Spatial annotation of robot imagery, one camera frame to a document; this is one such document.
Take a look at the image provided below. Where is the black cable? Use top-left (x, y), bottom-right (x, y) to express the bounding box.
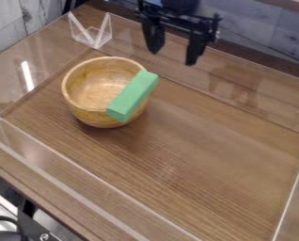
top-left (0, 216), bottom-right (20, 230)

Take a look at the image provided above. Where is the black table leg bracket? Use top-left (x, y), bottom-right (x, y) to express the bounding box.
top-left (17, 199), bottom-right (67, 241)

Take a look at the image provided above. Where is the wooden bowl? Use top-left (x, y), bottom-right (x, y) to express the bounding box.
top-left (61, 56), bottom-right (149, 128)

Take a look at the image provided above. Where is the clear acrylic tray wall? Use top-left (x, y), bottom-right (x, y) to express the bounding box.
top-left (0, 118), bottom-right (200, 241)

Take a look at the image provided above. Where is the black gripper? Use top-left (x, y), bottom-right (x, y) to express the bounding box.
top-left (137, 0), bottom-right (223, 66)

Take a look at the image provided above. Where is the green rectangular block stick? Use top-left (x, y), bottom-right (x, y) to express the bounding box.
top-left (107, 71), bottom-right (159, 122)

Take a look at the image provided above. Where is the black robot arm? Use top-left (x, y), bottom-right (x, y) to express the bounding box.
top-left (137, 0), bottom-right (223, 66)

